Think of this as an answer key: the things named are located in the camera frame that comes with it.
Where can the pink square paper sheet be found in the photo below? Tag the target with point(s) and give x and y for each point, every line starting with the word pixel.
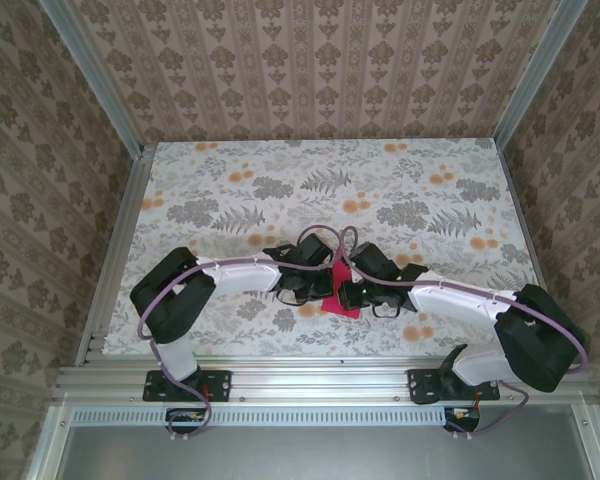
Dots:
pixel 342 311

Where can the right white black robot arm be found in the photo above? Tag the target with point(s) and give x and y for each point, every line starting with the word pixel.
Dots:
pixel 455 305

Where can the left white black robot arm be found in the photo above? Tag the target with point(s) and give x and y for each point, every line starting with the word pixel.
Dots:
pixel 240 277

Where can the small black controller board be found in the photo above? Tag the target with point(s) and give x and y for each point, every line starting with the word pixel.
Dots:
pixel 462 422
pixel 180 425

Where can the grey metal panel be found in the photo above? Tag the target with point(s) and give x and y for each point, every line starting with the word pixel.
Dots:
pixel 330 455

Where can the long aluminium base rail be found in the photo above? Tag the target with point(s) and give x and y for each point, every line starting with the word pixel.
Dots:
pixel 320 380

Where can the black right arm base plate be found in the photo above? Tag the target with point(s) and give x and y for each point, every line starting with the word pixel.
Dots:
pixel 420 385

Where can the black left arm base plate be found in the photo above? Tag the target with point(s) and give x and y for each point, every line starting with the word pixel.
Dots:
pixel 220 385

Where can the aluminium table side rail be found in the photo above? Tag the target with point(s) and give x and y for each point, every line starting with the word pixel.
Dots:
pixel 522 220
pixel 126 225

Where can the aluminium frame post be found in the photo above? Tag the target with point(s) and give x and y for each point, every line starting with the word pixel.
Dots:
pixel 535 75
pixel 95 80

